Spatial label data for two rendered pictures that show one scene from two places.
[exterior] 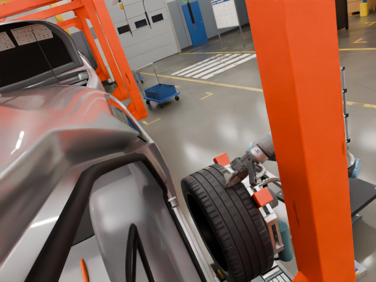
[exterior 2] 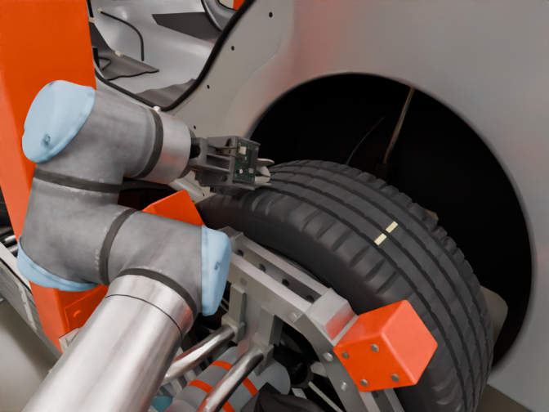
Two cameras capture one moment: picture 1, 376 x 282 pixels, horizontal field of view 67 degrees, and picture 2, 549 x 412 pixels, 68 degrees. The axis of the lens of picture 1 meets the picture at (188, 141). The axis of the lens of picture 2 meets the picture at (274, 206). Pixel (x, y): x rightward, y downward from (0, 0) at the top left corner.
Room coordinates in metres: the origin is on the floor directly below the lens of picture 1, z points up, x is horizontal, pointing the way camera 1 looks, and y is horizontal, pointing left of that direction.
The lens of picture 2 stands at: (1.66, -0.50, 1.52)
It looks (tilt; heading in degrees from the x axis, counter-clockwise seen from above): 33 degrees down; 138
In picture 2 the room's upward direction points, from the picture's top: 8 degrees clockwise
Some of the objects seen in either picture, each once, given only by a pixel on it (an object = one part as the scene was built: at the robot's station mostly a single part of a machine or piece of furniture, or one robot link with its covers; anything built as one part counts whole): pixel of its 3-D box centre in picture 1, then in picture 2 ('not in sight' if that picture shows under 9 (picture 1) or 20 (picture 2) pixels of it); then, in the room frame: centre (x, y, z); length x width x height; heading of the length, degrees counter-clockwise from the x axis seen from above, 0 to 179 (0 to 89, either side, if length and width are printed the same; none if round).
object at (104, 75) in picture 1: (87, 47); not in sight; (10.79, 2.30, 1.75); 0.68 x 0.16 x 2.45; 104
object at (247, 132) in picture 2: not in sight; (389, 179); (1.16, 0.33, 1.03); 0.83 x 0.32 x 0.58; 14
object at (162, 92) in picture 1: (156, 84); not in sight; (7.30, 0.29, 0.48); 1.00 x 0.61 x 0.96; 25
